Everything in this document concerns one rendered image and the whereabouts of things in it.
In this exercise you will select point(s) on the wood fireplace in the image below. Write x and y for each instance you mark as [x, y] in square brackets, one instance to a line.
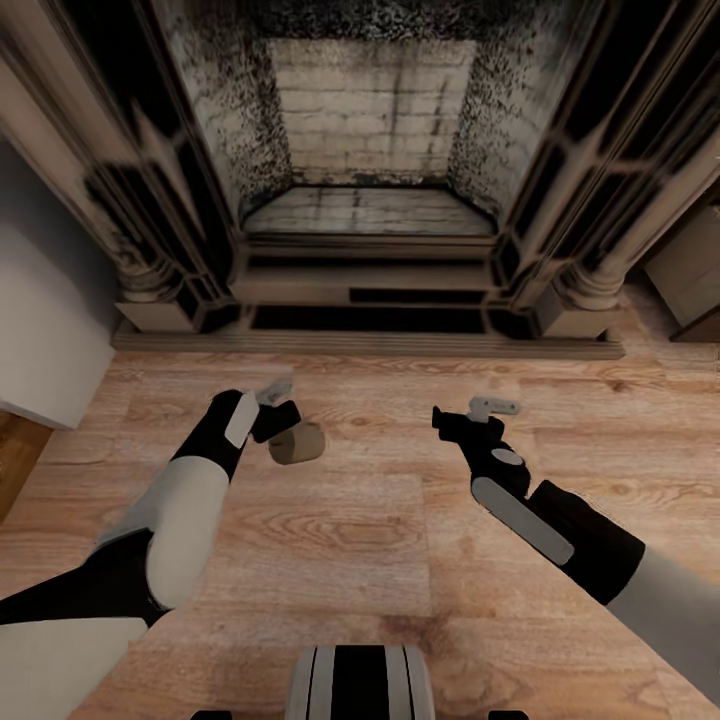
[398, 178]

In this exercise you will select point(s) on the cabinet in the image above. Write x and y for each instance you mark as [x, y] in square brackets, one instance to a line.
[684, 266]

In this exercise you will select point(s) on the pillar candle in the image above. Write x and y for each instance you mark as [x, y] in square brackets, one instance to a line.
[300, 443]

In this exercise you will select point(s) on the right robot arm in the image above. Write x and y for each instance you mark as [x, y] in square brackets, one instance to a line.
[672, 610]

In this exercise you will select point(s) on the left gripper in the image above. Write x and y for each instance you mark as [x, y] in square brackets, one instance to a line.
[285, 416]

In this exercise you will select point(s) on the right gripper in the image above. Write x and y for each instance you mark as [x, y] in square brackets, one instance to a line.
[457, 428]

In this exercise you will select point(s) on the door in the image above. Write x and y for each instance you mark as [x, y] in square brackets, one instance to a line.
[21, 444]

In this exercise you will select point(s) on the robot trunk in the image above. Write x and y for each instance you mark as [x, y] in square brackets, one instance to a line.
[360, 682]

